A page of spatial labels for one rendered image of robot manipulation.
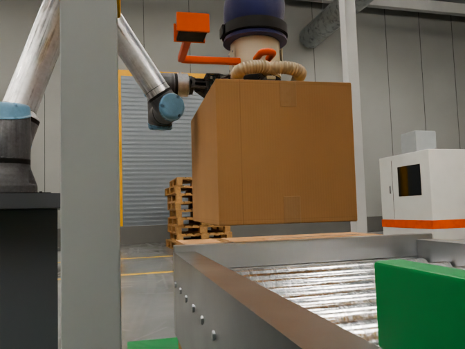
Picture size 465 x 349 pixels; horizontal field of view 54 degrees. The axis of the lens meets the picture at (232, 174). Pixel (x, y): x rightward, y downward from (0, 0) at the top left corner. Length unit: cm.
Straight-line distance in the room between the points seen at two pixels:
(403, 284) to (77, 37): 41
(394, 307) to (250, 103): 93
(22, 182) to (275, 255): 76
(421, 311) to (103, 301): 31
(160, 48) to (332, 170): 1037
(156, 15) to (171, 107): 1027
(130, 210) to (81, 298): 1018
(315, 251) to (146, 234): 959
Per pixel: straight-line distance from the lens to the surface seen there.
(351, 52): 501
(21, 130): 149
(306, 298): 76
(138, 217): 1069
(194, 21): 126
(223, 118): 126
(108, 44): 54
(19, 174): 146
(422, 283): 39
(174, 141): 1092
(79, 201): 51
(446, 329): 38
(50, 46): 174
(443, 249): 126
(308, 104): 133
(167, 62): 1147
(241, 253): 114
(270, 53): 148
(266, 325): 41
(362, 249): 126
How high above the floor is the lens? 69
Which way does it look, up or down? 4 degrees up
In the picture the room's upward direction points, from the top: 2 degrees counter-clockwise
